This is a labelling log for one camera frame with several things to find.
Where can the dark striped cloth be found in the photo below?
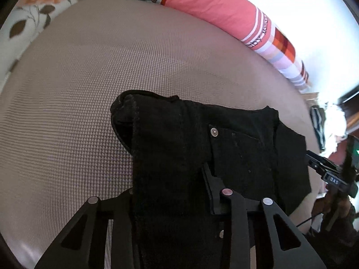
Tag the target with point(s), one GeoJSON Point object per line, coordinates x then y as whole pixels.
{"type": "Point", "coordinates": [318, 126]}

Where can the person's right hand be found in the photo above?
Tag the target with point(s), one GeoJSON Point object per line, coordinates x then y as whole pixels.
{"type": "Point", "coordinates": [343, 210]}

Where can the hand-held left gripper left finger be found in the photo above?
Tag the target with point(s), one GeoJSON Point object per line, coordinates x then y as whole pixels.
{"type": "Point", "coordinates": [120, 229]}

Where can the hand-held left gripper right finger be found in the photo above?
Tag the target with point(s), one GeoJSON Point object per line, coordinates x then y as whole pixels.
{"type": "Point", "coordinates": [213, 190]}

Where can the bed with beige cover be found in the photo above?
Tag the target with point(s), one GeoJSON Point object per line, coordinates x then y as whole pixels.
{"type": "Point", "coordinates": [84, 89]}

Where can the light wooden furniture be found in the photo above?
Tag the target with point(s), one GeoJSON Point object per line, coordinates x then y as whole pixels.
{"type": "Point", "coordinates": [312, 96]}

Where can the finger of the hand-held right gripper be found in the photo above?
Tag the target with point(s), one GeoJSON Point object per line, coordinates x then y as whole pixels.
{"type": "Point", "coordinates": [318, 161]}

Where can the floral print pillow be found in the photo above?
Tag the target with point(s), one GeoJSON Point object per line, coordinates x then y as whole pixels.
{"type": "Point", "coordinates": [16, 28]}

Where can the pink plaid pillow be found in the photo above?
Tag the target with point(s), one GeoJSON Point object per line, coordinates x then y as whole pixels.
{"type": "Point", "coordinates": [213, 2]}

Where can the black pants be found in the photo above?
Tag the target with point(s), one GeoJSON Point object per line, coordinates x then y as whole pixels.
{"type": "Point", "coordinates": [168, 159]}

